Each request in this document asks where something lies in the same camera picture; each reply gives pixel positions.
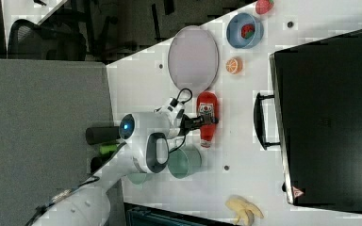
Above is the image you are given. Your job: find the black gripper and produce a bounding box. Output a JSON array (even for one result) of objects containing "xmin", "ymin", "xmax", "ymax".
[{"xmin": 180, "ymin": 115, "xmax": 219, "ymax": 132}]

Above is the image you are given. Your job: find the red ketchup bottle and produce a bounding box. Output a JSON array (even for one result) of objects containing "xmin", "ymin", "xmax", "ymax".
[{"xmin": 196, "ymin": 91, "xmax": 219, "ymax": 148}]

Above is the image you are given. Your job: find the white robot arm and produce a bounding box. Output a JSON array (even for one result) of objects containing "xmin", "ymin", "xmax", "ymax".
[{"xmin": 25, "ymin": 111, "xmax": 219, "ymax": 226}]

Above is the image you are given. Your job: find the green oval strainer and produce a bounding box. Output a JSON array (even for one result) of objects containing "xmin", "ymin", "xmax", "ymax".
[{"xmin": 127, "ymin": 173, "xmax": 153, "ymax": 188}]

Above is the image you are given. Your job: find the green mug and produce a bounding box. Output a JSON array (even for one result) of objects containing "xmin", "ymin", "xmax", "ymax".
[{"xmin": 168, "ymin": 145, "xmax": 202, "ymax": 179}]

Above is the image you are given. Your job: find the orange slice toy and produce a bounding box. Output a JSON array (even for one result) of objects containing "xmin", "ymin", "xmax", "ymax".
[{"xmin": 225, "ymin": 57, "xmax": 243, "ymax": 74}]

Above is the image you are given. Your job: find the large grey plate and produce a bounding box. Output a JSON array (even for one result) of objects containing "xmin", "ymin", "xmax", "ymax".
[{"xmin": 168, "ymin": 25, "xmax": 219, "ymax": 96}]

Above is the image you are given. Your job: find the peeled banana toy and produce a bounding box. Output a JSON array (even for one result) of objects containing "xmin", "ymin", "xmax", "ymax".
[{"xmin": 225, "ymin": 197, "xmax": 264, "ymax": 226}]

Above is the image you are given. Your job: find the blue bowl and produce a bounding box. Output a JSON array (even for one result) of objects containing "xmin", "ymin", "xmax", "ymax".
[{"xmin": 226, "ymin": 13, "xmax": 264, "ymax": 49}]

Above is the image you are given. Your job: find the red strawberry in bowl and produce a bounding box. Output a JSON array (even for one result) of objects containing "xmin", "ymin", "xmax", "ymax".
[{"xmin": 240, "ymin": 24, "xmax": 255, "ymax": 39}]

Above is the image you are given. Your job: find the small black pot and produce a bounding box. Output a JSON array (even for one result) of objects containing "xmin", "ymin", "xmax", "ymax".
[{"xmin": 85, "ymin": 126, "xmax": 120, "ymax": 145}]

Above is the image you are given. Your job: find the silver toaster oven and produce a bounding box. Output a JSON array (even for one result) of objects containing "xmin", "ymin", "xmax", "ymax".
[{"xmin": 269, "ymin": 29, "xmax": 362, "ymax": 214}]

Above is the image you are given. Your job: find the red strawberry on table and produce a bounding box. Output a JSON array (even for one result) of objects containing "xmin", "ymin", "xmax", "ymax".
[{"xmin": 255, "ymin": 0, "xmax": 274, "ymax": 15}]

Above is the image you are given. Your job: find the black office chair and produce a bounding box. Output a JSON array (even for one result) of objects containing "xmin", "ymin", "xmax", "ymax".
[{"xmin": 8, "ymin": 19, "xmax": 87, "ymax": 61}]

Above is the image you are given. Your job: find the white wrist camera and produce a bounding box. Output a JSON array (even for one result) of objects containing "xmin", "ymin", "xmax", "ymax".
[{"xmin": 155, "ymin": 98, "xmax": 185, "ymax": 121}]

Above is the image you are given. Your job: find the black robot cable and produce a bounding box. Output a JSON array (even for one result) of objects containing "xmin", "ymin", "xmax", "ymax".
[{"xmin": 168, "ymin": 88, "xmax": 193, "ymax": 154}]

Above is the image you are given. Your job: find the blue metal frame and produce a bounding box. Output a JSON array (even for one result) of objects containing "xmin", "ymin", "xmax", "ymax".
[{"xmin": 123, "ymin": 202, "xmax": 233, "ymax": 226}]

